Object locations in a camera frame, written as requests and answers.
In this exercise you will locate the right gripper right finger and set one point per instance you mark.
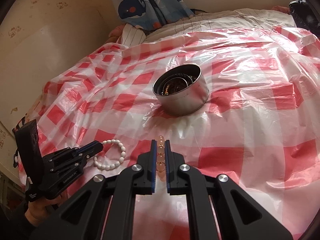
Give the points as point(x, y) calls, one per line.
point(218, 208)

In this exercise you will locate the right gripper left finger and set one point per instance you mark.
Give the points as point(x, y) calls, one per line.
point(104, 207)

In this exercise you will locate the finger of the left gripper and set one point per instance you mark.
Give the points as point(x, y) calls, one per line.
point(62, 165)
point(69, 153)

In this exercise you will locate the left hand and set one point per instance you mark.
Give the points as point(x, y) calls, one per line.
point(37, 211)

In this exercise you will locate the red white checkered plastic sheet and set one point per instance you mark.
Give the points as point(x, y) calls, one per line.
point(260, 124)

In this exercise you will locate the round silver metal tin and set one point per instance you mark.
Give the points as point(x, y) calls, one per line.
point(181, 90)

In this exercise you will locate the pink pillow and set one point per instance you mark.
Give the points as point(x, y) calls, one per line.
point(116, 34)

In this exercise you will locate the blue whale curtain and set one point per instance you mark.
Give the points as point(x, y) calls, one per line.
point(151, 14)

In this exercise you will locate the black jacket pile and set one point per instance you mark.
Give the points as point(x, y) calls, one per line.
point(304, 17)

